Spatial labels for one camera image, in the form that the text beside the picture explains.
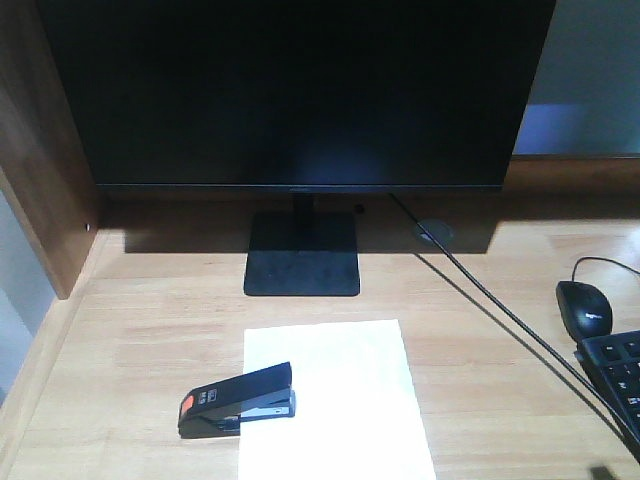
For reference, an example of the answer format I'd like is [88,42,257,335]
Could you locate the white paper sheets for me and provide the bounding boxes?
[238,320,436,479]

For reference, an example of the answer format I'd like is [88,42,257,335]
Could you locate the black stapler with orange button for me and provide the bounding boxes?
[177,362,296,439]

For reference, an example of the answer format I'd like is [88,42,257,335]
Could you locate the black computer monitor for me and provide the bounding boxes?
[37,1,556,296]

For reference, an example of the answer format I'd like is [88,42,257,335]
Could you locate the black computer mouse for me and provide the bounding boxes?
[555,281,613,342]

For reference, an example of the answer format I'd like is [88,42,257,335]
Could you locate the black keyboard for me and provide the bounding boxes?
[576,330,639,458]

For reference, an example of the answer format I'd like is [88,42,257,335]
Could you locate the grey desk cable grommet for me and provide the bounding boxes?
[414,219,454,245]

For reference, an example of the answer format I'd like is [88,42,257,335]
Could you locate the black monitor cable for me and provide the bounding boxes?
[388,192,640,454]

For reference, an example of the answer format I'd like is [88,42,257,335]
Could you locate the black mouse cable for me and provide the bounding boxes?
[570,256,640,282]

